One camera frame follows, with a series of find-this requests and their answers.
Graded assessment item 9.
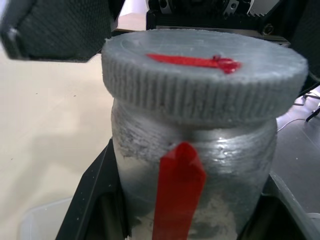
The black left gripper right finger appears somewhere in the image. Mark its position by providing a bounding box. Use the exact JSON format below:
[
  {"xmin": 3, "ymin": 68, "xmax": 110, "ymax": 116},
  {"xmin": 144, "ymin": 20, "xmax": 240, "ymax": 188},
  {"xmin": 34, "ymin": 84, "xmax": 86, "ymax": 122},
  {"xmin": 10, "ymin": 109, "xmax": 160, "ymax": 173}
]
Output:
[{"xmin": 240, "ymin": 171, "xmax": 320, "ymax": 240}]

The clear plastic box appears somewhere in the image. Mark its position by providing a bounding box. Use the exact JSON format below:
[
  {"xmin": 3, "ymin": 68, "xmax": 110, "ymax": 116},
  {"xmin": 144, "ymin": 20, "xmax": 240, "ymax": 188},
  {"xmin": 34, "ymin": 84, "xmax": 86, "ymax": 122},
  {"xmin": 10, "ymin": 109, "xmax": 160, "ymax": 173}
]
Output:
[{"xmin": 20, "ymin": 196, "xmax": 74, "ymax": 240}]

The grey translucent plastic jar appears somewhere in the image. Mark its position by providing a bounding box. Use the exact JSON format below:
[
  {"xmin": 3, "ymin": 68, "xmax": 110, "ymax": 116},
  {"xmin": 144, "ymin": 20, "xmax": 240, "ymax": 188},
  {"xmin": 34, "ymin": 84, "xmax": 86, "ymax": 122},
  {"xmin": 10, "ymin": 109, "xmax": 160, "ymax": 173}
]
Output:
[{"xmin": 110, "ymin": 98, "xmax": 279, "ymax": 240}]

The thin black cable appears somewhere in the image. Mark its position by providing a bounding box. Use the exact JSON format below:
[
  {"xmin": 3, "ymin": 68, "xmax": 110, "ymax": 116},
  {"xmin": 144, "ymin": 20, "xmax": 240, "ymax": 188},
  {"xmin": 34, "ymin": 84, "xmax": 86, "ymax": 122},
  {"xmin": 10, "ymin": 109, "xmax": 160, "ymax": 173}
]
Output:
[{"xmin": 305, "ymin": 106, "xmax": 320, "ymax": 123}]

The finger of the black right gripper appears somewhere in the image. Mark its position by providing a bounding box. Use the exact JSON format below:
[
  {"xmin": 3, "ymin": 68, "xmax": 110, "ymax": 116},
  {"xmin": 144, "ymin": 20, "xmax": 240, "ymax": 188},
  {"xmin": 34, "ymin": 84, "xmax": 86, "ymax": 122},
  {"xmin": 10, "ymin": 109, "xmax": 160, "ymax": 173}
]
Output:
[
  {"xmin": 283, "ymin": 0, "xmax": 320, "ymax": 85},
  {"xmin": 0, "ymin": 0, "xmax": 126, "ymax": 63}
]

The grey ribbed lid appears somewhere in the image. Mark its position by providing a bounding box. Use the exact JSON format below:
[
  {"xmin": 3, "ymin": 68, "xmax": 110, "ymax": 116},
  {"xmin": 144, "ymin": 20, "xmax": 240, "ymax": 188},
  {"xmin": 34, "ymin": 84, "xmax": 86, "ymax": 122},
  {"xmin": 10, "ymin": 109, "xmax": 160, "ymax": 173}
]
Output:
[{"xmin": 100, "ymin": 28, "xmax": 309, "ymax": 129}]

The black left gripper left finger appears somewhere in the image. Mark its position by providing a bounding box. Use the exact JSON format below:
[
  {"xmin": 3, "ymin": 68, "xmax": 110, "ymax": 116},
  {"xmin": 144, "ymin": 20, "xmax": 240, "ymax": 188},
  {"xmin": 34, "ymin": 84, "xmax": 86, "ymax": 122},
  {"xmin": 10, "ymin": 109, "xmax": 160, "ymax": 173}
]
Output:
[{"xmin": 55, "ymin": 137, "xmax": 133, "ymax": 240}]

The thin white wire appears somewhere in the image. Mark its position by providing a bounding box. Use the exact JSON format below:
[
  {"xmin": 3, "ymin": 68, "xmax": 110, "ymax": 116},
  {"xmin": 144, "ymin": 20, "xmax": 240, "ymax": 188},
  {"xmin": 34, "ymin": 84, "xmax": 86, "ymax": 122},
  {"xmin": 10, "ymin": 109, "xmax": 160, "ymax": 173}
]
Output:
[{"xmin": 276, "ymin": 118, "xmax": 309, "ymax": 131}]

